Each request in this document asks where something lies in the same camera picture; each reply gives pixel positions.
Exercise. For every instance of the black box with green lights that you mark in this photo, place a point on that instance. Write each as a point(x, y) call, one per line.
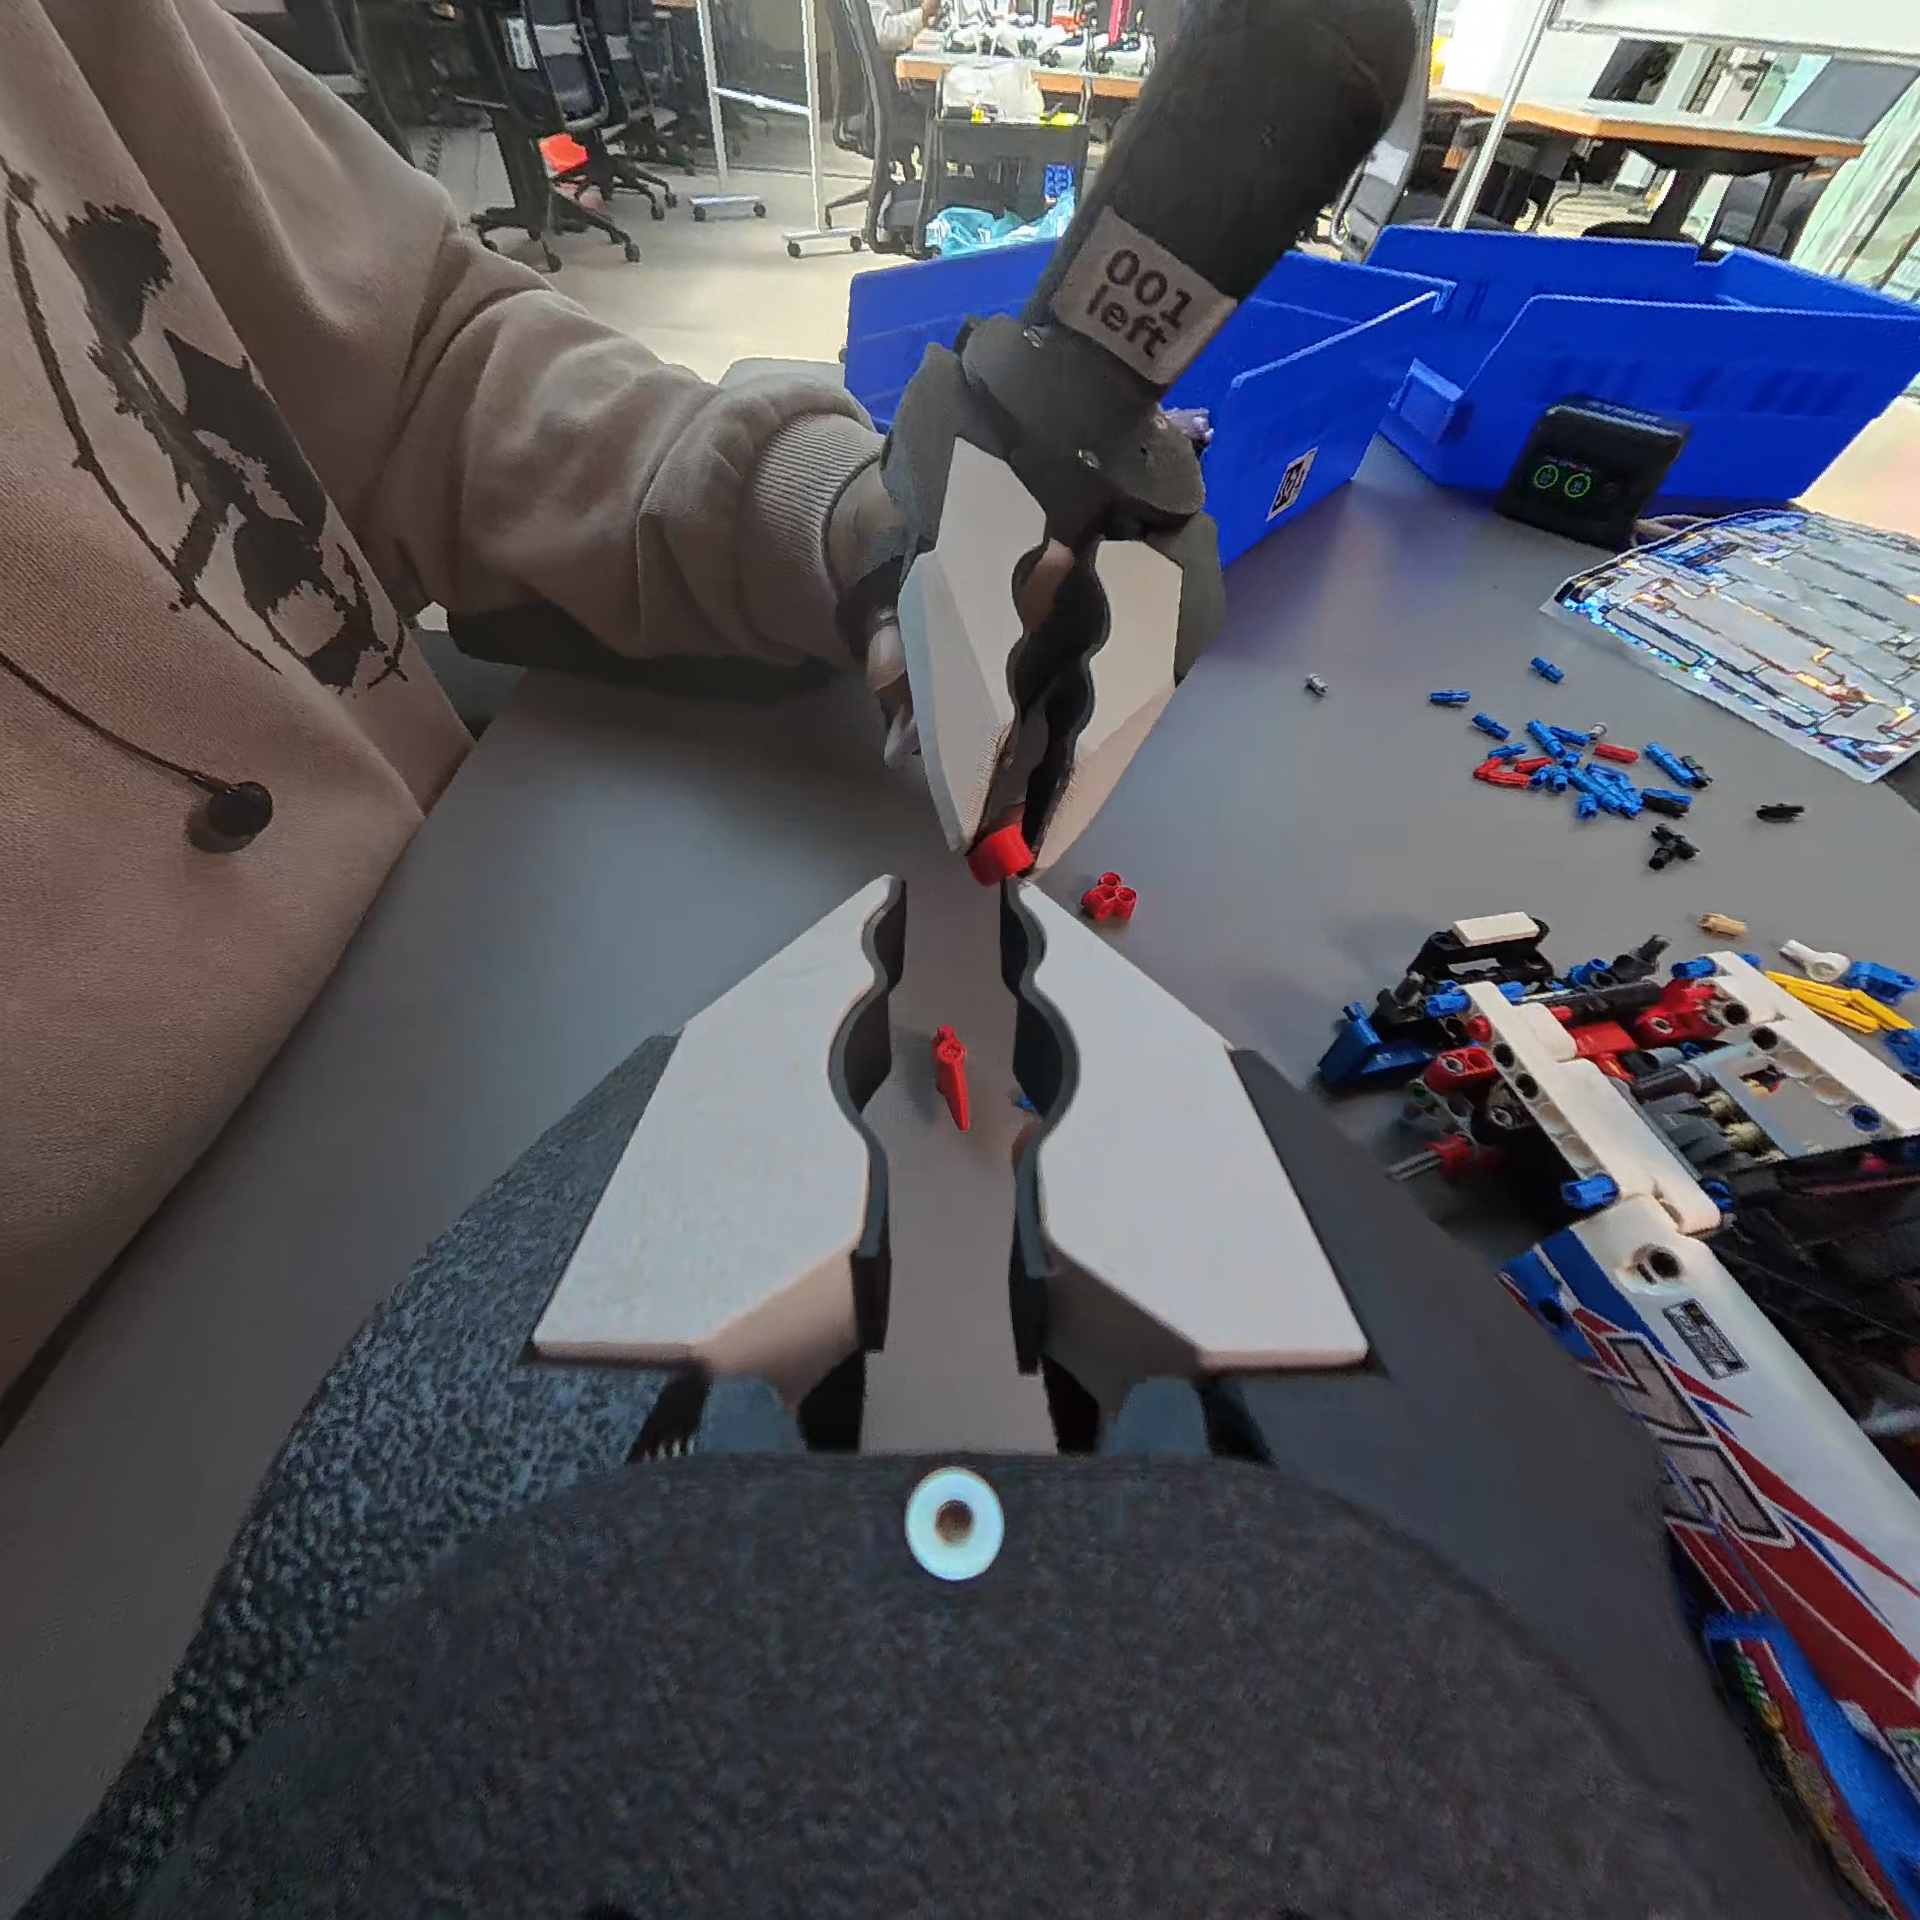
point(1591, 471)

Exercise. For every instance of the white brick connector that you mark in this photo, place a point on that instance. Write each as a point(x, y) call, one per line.
point(1815, 956)

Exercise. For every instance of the person's left forearm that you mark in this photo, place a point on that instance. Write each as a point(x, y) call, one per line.
point(599, 480)

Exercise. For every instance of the blue brick connector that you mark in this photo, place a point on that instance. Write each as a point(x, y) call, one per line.
point(1881, 980)

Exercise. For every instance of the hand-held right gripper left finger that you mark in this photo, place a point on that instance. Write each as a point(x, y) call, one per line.
point(706, 1199)

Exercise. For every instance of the long wooden table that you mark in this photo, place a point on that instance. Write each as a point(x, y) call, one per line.
point(1650, 134)

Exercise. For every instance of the black office chair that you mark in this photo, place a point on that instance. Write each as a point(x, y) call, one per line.
point(564, 105)

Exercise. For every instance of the blue labelled storage bin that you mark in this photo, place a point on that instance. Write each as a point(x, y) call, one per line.
point(1319, 418)

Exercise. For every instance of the grey desk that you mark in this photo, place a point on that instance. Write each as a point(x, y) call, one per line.
point(675, 899)

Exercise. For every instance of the holographic sticker sheet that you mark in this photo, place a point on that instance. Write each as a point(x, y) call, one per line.
point(1770, 632)

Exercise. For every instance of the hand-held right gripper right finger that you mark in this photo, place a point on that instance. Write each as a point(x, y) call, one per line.
point(1188, 1199)

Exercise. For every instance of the red short brick connector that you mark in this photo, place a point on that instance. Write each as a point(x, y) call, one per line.
point(998, 856)

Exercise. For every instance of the blue plastic bag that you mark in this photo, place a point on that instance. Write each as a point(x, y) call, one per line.
point(992, 228)

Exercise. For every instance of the person's beige hoodie torso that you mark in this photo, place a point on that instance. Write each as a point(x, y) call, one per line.
point(151, 899)

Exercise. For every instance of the red long brick connector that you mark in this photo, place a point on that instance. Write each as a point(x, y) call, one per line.
point(950, 1071)

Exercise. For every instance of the pile of small brick pins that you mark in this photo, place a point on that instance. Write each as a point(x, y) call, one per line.
point(1591, 782)

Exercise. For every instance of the yellow brick beam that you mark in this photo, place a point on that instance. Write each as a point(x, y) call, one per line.
point(1875, 1008)
point(1824, 992)

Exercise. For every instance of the cluttered wooden workbench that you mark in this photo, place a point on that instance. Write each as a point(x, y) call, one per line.
point(1021, 65)

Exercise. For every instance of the person's left hand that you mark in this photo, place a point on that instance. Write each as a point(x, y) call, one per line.
point(870, 569)

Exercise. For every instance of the toy brick race car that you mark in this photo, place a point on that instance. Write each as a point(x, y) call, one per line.
point(1770, 1425)

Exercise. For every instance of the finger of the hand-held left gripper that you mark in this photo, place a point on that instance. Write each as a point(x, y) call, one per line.
point(1142, 632)
point(962, 632)

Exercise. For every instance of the black brick connector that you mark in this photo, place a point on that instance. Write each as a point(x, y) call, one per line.
point(1672, 848)

